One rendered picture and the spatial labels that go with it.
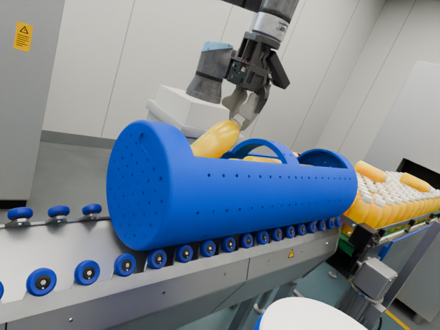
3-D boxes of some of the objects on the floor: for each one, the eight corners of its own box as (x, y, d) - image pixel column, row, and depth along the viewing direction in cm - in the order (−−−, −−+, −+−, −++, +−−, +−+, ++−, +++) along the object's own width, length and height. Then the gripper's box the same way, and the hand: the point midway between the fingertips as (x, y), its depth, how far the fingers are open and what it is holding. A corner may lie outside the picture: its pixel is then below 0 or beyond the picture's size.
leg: (216, 349, 164) (260, 257, 145) (224, 345, 168) (268, 255, 149) (222, 358, 160) (269, 265, 142) (230, 354, 164) (276, 263, 146)
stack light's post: (323, 385, 168) (434, 220, 134) (327, 382, 170) (436, 219, 137) (329, 391, 165) (444, 225, 132) (332, 388, 168) (446, 224, 135)
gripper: (234, 26, 68) (203, 114, 75) (270, 36, 61) (232, 133, 67) (258, 38, 74) (228, 119, 81) (294, 48, 67) (256, 137, 73)
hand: (239, 122), depth 76 cm, fingers closed on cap, 4 cm apart
